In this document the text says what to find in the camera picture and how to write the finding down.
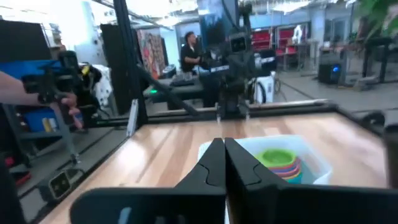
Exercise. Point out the black box with blue light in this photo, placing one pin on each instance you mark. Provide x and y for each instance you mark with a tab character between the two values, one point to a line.
330	70

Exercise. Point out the person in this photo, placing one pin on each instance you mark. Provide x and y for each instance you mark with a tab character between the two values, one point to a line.
189	56

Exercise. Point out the blue storage bin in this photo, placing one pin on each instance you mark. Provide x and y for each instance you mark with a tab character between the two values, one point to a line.
38	119

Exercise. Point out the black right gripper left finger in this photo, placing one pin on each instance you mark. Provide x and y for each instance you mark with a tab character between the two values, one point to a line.
174	202

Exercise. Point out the black power box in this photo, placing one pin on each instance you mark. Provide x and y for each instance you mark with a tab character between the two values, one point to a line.
60	185

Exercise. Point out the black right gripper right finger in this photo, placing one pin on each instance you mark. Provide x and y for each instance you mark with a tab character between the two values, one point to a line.
280	205

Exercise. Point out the white plastic basket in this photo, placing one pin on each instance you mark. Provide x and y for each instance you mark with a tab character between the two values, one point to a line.
314	165

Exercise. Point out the black aluminium table frame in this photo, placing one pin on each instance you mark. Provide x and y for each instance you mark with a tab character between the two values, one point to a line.
129	62

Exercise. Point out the green leafy plant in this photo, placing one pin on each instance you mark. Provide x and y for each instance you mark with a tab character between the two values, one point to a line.
377	14

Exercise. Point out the white floor appliance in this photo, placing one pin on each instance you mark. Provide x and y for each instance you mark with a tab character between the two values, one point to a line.
265	88

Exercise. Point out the pink-red measuring cup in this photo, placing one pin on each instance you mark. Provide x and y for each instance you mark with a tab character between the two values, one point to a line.
290	166

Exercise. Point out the black plant pot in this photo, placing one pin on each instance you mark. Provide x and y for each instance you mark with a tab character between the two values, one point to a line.
391	155

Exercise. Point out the red storage shelves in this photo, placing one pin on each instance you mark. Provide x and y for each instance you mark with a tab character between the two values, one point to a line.
270	39

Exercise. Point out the green measuring cup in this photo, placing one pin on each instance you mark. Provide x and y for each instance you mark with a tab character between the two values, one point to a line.
276	156

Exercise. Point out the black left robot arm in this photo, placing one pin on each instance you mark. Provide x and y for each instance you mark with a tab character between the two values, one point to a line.
233	84

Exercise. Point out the teal measuring cup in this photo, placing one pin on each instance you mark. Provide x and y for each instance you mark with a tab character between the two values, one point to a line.
295	180

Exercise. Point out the yellow measuring cup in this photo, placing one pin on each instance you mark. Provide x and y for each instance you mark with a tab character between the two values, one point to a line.
293	176

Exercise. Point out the person's hand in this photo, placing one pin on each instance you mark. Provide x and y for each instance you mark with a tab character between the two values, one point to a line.
72	107

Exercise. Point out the colourful patterned wall hanging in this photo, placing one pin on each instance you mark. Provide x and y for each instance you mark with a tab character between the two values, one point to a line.
152	53

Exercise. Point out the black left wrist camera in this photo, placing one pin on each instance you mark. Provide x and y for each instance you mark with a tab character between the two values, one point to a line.
238	43

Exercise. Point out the person's forearm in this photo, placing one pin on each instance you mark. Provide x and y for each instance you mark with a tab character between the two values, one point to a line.
18	90

